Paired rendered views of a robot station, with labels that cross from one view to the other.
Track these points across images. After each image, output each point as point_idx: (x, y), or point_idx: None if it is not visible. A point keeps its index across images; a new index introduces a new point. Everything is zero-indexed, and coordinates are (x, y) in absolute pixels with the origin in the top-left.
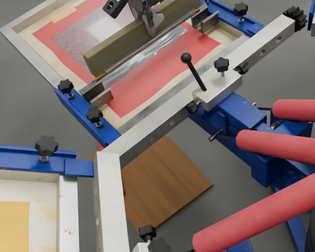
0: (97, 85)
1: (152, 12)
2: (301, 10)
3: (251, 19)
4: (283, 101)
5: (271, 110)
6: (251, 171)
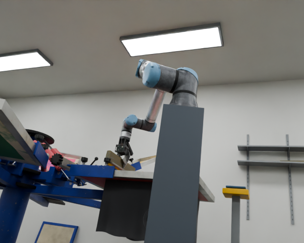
0: None
1: (117, 154)
2: (55, 154)
3: (77, 164)
4: None
5: (63, 168)
6: (64, 184)
